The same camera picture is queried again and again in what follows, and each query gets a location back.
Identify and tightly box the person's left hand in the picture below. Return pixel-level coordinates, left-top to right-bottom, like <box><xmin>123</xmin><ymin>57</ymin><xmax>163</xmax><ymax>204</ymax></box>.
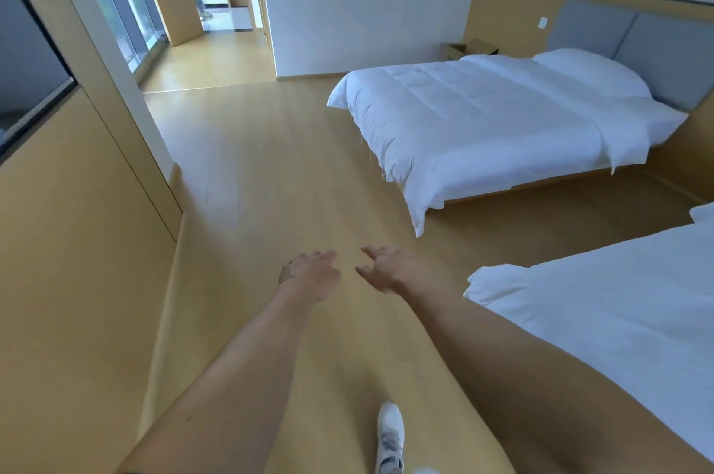
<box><xmin>277</xmin><ymin>250</ymin><xmax>342</xmax><ymax>304</ymax></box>

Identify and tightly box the person's right hand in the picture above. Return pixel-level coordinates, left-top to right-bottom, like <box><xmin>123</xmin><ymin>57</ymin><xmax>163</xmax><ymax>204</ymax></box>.
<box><xmin>355</xmin><ymin>246</ymin><xmax>431</xmax><ymax>296</ymax></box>

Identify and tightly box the brown cardboard box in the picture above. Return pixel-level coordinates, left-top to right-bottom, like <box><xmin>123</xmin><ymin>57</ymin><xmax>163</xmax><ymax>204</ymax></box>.
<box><xmin>446</xmin><ymin>38</ymin><xmax>499</xmax><ymax>62</ymax></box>

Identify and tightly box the person's right forearm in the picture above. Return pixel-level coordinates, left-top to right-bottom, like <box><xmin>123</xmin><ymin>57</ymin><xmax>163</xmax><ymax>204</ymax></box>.
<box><xmin>404</xmin><ymin>278</ymin><xmax>714</xmax><ymax>474</ymax></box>

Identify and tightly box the person's left forearm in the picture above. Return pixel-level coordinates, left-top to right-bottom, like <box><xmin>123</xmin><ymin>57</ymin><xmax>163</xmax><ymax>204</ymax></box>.
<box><xmin>117</xmin><ymin>289</ymin><xmax>313</xmax><ymax>474</ymax></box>

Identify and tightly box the white sneaker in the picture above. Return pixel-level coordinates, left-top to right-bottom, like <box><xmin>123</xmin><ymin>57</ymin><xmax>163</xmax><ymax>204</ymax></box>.
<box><xmin>374</xmin><ymin>400</ymin><xmax>407</xmax><ymax>474</ymax></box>

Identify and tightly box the white bed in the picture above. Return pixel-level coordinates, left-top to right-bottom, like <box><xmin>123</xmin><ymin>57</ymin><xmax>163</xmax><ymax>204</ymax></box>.
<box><xmin>326</xmin><ymin>48</ymin><xmax>690</xmax><ymax>239</ymax></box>
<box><xmin>463</xmin><ymin>202</ymin><xmax>714</xmax><ymax>464</ymax></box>

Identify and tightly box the white pillow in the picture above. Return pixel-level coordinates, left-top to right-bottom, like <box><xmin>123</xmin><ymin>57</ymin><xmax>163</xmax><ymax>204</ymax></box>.
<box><xmin>533</xmin><ymin>48</ymin><xmax>652</xmax><ymax>99</ymax></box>

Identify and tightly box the grey headboard panel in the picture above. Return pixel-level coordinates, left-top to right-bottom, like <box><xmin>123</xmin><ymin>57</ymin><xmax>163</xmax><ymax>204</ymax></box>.
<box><xmin>546</xmin><ymin>0</ymin><xmax>640</xmax><ymax>59</ymax></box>
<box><xmin>613</xmin><ymin>12</ymin><xmax>714</xmax><ymax>112</ymax></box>

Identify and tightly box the black television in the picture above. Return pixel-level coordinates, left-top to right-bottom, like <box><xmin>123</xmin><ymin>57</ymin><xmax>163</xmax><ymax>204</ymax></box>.
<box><xmin>0</xmin><ymin>0</ymin><xmax>77</xmax><ymax>162</ymax></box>

